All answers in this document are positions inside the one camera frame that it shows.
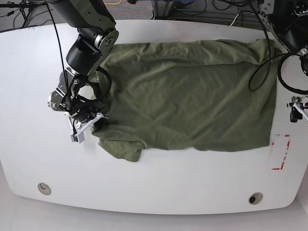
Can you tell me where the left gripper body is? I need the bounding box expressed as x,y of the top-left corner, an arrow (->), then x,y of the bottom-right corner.
287,95 -> 308,120

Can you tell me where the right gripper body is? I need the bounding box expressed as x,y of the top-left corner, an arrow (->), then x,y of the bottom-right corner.
67,112 -> 108,135

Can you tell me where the green T-shirt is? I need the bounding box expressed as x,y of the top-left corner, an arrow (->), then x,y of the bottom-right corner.
92,39 -> 278,162

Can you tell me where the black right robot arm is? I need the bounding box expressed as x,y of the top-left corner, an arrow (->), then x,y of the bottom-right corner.
46,0 -> 119,126

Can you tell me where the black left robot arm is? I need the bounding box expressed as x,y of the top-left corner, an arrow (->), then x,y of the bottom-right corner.
247,0 -> 308,123

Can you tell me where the red tape rectangle marker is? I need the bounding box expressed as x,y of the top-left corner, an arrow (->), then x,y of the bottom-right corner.
269,134 -> 291,170

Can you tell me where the left table grommet hole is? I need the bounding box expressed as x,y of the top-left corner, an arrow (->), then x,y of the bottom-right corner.
38,183 -> 51,195

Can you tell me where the table grommet hole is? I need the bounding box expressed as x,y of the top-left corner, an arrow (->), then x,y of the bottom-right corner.
248,192 -> 263,205
38,183 -> 51,195

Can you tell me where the right table grommet hole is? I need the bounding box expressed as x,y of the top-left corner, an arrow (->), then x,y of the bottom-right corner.
248,192 -> 263,205

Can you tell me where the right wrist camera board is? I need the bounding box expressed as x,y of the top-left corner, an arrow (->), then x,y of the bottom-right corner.
70,131 -> 85,143

